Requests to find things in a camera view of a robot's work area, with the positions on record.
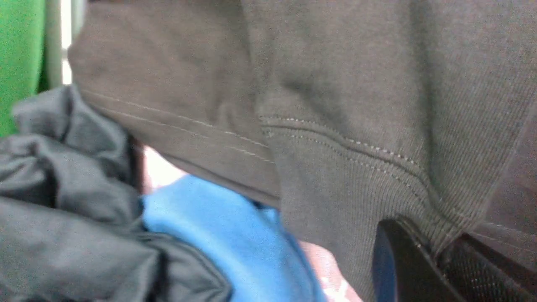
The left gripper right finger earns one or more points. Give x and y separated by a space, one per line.
480 274

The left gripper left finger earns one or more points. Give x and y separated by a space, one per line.
403 269

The dark gray long-sleeve top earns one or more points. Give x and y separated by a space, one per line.
340 113

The pink checkered tablecloth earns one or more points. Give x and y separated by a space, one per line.
157 172

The blue crumpled garment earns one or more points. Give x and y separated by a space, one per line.
245 240

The dark crumpled garment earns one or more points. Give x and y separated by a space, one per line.
70 215

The green backdrop cloth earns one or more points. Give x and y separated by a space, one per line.
30 53

